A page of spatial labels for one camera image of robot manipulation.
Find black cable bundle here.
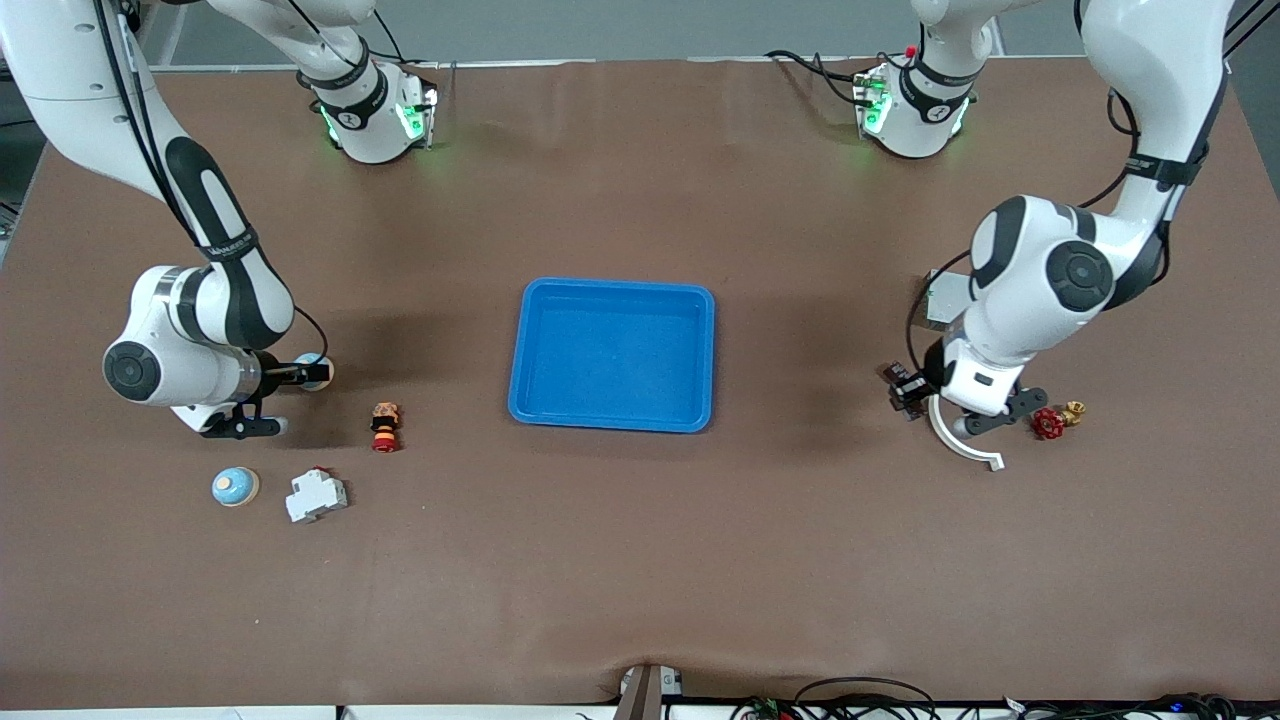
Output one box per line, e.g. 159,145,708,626
735,677,1280,720

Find black right base cable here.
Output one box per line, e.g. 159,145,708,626
370,5,441,69

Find black left base cables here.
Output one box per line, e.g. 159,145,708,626
765,48,873,107

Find aluminium frame strut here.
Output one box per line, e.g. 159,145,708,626
1225,0,1280,61

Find white circuit breaker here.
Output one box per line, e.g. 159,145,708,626
285,467,349,524

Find brown paper table cover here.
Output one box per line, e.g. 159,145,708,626
0,55,1280,711

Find grey metal box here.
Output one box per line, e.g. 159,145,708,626
921,269,977,332

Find white curved plastic bracket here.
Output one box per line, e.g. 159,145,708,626
927,395,1005,472

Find blue plastic tray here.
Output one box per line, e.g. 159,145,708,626
507,277,717,434

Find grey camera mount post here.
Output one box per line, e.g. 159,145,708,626
613,662,686,720

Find red handle brass valve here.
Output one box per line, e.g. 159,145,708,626
1031,400,1087,442

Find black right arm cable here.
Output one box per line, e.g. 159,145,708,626
95,0,332,381

